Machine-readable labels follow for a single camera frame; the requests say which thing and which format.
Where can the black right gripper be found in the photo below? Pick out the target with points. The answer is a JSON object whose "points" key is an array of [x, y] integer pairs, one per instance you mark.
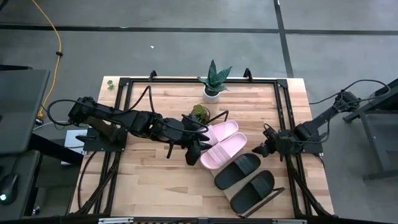
{"points": [[280, 143]]}

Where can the black computer mouse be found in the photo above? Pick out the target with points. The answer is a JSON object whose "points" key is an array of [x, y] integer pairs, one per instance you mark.
{"points": [[7, 188]]}

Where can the black aluminium table frame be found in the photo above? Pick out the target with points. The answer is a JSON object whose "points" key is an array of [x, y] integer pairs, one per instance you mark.
{"points": [[174, 81]]}

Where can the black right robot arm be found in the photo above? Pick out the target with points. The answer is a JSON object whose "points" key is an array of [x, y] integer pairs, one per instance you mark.
{"points": [[323, 124]]}

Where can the black slide sandal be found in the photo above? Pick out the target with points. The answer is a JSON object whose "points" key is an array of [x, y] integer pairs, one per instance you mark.
{"points": [[237, 171], [253, 191]]}

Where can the pink slide sandal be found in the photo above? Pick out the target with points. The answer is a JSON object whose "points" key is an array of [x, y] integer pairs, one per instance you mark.
{"points": [[222, 130], [224, 151]]}

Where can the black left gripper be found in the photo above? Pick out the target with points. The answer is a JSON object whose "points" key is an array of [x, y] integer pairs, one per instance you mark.
{"points": [[191, 146]]}

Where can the dark grey desk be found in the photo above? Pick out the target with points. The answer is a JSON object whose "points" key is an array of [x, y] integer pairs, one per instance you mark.
{"points": [[18, 174]]}

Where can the dark desk panel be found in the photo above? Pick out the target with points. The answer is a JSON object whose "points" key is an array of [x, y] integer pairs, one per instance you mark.
{"points": [[21, 109]]}

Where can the succulents in dark bowl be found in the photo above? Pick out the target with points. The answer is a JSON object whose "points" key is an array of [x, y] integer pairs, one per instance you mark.
{"points": [[200, 112]]}

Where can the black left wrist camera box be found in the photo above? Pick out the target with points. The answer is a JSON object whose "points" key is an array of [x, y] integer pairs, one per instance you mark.
{"points": [[189, 121]]}

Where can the black metal stand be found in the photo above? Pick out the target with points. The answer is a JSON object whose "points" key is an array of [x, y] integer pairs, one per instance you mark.
{"points": [[373, 140]]}

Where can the snake plant in white pot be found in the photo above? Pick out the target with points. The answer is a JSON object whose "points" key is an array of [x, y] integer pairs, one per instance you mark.
{"points": [[213, 90]]}

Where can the silver metal bracket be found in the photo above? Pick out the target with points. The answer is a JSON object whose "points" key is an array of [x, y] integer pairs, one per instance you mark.
{"points": [[115, 221], [289, 221]]}

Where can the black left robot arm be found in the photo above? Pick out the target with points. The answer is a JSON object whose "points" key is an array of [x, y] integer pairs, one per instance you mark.
{"points": [[124, 118]]}

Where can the black table clamp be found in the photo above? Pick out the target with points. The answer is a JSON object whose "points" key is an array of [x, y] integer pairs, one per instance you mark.
{"points": [[152, 75], [247, 74]]}

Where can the small green leaf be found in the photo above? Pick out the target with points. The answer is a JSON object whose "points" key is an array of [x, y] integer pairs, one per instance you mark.
{"points": [[110, 84]]}

